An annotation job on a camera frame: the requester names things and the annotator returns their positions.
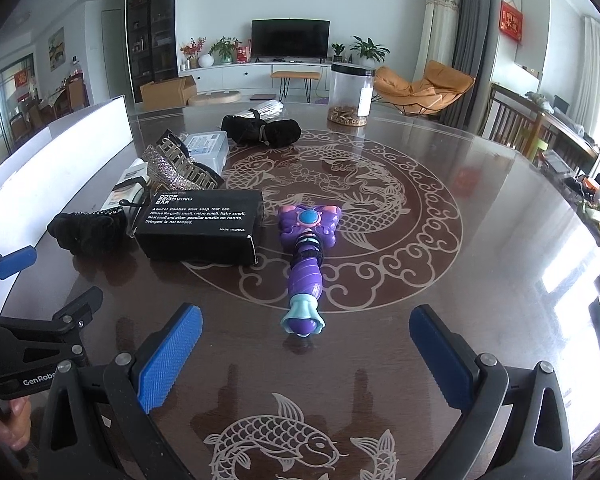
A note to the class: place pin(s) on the black furry pouch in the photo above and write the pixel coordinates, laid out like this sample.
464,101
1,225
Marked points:
87,232

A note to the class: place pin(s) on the orange lounge chair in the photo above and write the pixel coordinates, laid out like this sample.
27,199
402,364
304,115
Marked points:
420,85

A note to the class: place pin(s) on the grey curtain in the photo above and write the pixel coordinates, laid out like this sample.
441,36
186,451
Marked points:
475,35

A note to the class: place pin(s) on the red flower plant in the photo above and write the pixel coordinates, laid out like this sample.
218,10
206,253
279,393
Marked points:
192,50

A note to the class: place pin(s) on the white storage box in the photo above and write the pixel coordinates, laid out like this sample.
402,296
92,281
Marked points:
80,135

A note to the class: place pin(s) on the red wall hanging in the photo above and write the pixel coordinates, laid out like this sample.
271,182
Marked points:
511,21

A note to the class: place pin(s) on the dark flat scale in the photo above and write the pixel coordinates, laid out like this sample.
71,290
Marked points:
262,96

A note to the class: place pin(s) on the red gift box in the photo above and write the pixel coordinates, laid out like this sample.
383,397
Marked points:
243,53

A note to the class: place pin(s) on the black fuzzy earmuffs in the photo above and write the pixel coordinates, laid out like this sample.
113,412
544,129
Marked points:
260,131

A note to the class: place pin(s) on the dark tall bookshelf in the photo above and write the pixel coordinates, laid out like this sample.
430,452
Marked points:
150,25

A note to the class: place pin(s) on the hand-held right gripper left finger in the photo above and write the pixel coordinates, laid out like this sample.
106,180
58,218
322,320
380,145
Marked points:
172,355

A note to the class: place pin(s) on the white television cabinet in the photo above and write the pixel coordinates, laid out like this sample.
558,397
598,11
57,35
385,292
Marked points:
220,77

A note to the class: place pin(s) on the brown cardboard box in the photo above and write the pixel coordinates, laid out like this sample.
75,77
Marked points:
167,92

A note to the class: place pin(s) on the wet wipes pack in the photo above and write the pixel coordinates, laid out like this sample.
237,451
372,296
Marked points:
207,145

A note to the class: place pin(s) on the small potted plant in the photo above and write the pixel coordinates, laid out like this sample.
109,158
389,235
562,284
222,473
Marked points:
337,50

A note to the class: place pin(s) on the white round vase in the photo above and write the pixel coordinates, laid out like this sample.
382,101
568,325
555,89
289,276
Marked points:
206,60

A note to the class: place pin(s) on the purple toy wand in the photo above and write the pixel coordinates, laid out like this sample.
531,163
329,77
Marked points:
305,270

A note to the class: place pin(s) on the wooden slatted bench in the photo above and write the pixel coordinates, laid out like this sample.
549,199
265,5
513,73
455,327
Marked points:
520,120

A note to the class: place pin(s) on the flat screen television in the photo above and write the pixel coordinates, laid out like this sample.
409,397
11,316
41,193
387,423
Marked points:
290,37

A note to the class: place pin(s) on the bundle of cotton swabs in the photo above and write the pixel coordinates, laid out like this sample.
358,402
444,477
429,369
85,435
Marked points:
265,108

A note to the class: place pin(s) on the white sheer curtain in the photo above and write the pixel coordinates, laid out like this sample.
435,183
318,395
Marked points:
597,85

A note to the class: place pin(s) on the wooden bench with metal legs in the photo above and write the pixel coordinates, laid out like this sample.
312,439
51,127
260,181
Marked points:
295,75

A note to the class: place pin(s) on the round beige floor cushion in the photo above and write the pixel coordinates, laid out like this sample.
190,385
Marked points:
214,97

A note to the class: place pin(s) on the clear plastic canister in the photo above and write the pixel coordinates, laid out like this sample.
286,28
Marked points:
350,92

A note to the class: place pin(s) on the large leafy potted plant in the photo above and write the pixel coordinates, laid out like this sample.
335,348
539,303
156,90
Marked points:
370,49

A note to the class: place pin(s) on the person's left hand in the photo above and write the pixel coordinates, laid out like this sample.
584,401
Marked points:
12,422

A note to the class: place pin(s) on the green potted plant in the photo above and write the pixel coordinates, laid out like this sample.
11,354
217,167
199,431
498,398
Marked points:
225,50

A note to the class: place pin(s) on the cream tube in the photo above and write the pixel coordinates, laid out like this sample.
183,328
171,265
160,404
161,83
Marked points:
127,190

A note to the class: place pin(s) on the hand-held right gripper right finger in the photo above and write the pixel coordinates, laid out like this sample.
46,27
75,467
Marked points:
440,360

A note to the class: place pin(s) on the framed wall painting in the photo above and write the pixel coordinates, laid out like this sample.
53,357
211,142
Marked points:
56,49

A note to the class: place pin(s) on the covered standing air conditioner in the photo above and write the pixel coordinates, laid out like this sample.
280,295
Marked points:
437,30

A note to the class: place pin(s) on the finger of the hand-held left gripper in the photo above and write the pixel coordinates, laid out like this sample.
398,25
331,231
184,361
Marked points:
77,310
15,263

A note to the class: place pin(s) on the pile of small clutter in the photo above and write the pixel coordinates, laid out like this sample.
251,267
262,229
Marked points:
595,210

